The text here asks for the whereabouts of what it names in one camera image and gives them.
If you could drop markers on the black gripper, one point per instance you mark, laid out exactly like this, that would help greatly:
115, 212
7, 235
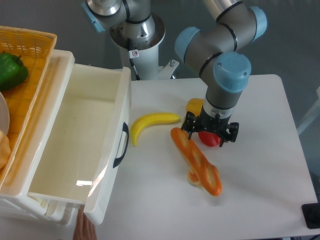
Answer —
227, 132

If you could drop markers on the long orange bread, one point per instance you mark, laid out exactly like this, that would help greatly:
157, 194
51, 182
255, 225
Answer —
201, 172

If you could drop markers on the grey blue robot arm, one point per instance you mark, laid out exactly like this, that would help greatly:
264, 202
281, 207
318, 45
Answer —
213, 56

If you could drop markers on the bread roll in basket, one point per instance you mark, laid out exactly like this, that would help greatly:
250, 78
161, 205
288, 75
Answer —
5, 149

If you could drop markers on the person's hand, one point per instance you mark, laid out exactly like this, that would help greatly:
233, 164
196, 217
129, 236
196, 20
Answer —
84, 228

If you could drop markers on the red bell pepper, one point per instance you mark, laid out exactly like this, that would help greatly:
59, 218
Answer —
209, 139

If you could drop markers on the yellow bell pepper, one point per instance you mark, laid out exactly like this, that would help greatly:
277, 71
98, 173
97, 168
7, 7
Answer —
193, 110

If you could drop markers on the yellow banana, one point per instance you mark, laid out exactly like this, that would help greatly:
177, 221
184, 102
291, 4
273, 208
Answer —
151, 119

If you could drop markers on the white plastic drawer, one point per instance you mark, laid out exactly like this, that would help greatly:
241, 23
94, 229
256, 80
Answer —
87, 143

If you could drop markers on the black device at edge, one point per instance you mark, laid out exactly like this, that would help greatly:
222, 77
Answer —
311, 213

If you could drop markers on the yellow woven basket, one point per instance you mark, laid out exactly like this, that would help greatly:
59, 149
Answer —
35, 48

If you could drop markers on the white drawer cabinet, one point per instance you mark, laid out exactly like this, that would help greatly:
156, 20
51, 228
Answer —
15, 201

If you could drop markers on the white plate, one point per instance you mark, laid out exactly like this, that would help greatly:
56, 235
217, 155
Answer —
4, 115

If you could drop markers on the green bell pepper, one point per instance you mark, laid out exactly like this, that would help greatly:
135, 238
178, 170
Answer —
13, 72

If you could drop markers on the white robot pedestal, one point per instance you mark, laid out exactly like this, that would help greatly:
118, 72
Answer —
138, 45

